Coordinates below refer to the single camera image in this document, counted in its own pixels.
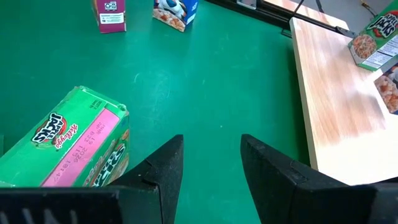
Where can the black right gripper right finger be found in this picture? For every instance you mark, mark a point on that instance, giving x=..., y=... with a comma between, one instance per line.
x=280, y=186

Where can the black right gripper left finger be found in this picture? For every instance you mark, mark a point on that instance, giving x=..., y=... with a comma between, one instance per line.
x=161, y=174

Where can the green Apple Jacks cereal box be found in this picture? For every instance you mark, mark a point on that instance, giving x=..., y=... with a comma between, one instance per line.
x=376, y=37
x=62, y=140

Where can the blue Frosted Flakes cereal box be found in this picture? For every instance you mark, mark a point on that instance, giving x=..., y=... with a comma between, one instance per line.
x=388, y=90
x=174, y=14

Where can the pink Raisin Bran cereal box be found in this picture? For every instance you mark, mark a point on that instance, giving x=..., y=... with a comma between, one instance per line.
x=110, y=18

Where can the wooden shelf board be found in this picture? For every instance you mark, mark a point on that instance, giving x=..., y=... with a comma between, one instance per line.
x=335, y=109

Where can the green table mat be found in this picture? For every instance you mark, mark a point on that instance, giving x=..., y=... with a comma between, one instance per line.
x=202, y=77

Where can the black table frame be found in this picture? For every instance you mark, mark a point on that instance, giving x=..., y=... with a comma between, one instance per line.
x=267, y=14

